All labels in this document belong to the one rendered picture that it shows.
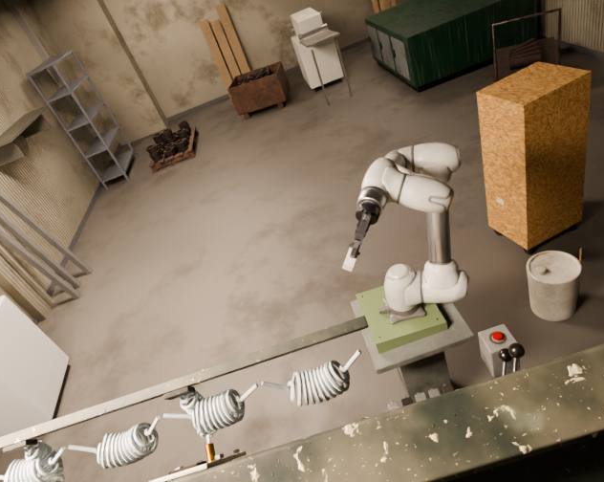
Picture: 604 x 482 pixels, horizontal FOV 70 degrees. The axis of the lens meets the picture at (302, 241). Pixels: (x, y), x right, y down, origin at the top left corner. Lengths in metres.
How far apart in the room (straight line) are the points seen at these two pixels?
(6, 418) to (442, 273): 3.49
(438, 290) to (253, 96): 6.41
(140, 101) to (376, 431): 9.35
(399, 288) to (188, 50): 8.34
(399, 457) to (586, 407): 0.26
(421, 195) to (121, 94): 8.74
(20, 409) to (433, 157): 3.56
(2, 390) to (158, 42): 7.41
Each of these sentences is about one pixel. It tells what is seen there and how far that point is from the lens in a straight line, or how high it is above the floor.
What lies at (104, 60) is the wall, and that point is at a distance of 9.70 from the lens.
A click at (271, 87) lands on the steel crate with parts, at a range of 7.97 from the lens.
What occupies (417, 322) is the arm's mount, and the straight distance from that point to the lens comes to 2.27.
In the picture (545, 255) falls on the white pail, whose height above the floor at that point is 0.36.
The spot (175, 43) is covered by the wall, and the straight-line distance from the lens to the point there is 9.87.
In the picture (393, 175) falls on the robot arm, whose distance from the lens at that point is 1.44.
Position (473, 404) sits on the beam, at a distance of 0.70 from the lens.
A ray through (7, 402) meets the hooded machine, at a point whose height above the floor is 0.43.
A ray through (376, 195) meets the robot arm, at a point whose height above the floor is 1.80.
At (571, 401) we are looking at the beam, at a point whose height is 1.92.
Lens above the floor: 2.54
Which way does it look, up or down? 35 degrees down
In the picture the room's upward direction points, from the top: 23 degrees counter-clockwise
